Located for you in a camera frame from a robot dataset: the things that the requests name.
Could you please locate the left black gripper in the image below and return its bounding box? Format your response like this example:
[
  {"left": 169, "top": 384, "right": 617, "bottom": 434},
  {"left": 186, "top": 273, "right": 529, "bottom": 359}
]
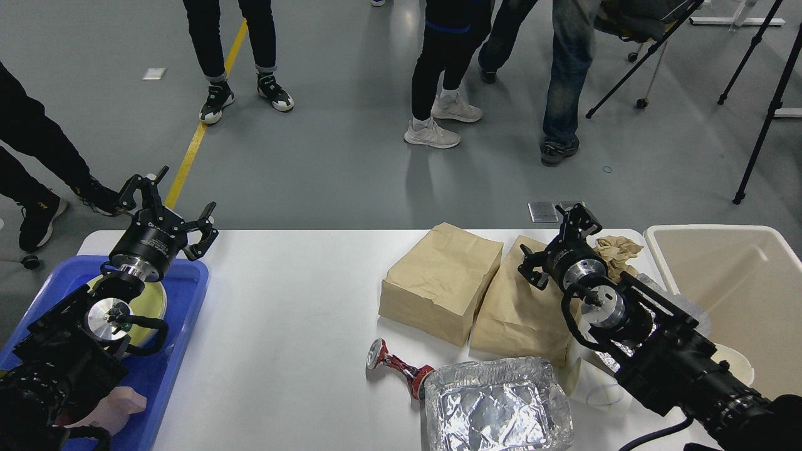
[{"left": 109, "top": 165, "right": 219, "bottom": 283}]

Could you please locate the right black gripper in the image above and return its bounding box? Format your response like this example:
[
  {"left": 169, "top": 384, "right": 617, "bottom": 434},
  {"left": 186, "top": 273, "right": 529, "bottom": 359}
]
[{"left": 518, "top": 204, "right": 607, "bottom": 293}]

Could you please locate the yellow plate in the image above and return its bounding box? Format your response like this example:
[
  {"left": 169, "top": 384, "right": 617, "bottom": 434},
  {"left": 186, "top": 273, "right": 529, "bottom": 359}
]
[{"left": 80, "top": 282, "right": 167, "bottom": 348}]

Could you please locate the brown paper bag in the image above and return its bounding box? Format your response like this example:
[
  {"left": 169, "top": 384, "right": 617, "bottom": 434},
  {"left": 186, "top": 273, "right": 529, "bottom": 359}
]
[
  {"left": 378, "top": 223, "right": 503, "bottom": 346},
  {"left": 470, "top": 235, "right": 571, "bottom": 366}
]

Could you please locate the pink mug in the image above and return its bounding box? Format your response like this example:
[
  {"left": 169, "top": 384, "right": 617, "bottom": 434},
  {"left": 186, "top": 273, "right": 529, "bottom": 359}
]
[{"left": 57, "top": 387, "right": 148, "bottom": 436}]

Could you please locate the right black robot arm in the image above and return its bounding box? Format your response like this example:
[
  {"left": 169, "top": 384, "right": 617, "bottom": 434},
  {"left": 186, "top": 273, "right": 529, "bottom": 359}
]
[{"left": 518, "top": 204, "right": 801, "bottom": 450}]

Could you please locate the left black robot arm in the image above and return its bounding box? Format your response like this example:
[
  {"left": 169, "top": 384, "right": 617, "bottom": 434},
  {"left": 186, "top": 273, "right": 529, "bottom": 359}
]
[{"left": 2, "top": 167, "right": 218, "bottom": 450}]

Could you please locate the metal floor socket plate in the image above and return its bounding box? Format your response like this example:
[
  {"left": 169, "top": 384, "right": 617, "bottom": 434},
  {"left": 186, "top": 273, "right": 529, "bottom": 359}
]
[{"left": 528, "top": 200, "right": 585, "bottom": 224}]

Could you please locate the crumpled brown paper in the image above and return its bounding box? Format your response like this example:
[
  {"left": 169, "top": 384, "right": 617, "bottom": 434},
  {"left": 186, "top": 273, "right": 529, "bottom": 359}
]
[{"left": 594, "top": 235, "right": 644, "bottom": 283}]

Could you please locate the blue plastic tray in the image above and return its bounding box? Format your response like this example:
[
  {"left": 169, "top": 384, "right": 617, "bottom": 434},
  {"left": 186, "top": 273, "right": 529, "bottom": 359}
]
[{"left": 1, "top": 255, "right": 209, "bottom": 450}]

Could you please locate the aluminium foil container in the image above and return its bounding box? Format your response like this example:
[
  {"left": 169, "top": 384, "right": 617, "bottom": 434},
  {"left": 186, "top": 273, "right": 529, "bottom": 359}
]
[{"left": 424, "top": 356, "right": 574, "bottom": 450}]

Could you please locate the beige plastic bin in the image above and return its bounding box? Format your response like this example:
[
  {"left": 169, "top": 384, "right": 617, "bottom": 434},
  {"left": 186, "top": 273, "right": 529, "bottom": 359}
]
[{"left": 644, "top": 225, "right": 801, "bottom": 398}]

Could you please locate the person with black-white sneakers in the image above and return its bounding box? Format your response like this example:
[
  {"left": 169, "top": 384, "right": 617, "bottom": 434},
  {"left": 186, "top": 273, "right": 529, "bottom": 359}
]
[{"left": 182, "top": 0, "right": 295, "bottom": 125}]

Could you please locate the crushed red can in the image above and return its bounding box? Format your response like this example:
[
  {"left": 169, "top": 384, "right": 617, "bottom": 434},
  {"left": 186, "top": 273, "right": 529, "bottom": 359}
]
[{"left": 365, "top": 338, "right": 435, "bottom": 400}]

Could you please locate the white paper cup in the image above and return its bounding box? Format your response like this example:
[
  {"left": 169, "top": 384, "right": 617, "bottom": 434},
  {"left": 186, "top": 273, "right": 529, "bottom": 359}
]
[{"left": 711, "top": 343, "right": 754, "bottom": 387}]

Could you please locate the person with white sneakers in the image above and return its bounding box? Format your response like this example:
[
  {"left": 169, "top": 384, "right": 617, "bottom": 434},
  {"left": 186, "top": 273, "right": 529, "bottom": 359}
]
[{"left": 404, "top": 1, "right": 494, "bottom": 149}]

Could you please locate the white rolling chair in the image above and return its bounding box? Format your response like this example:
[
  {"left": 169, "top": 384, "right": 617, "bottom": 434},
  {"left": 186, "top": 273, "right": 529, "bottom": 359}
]
[{"left": 592, "top": 0, "right": 690, "bottom": 110}]

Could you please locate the black camera tripod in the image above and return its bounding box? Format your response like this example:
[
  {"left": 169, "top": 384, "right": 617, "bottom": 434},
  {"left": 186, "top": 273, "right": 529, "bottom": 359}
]
[{"left": 585, "top": 1, "right": 785, "bottom": 119}]

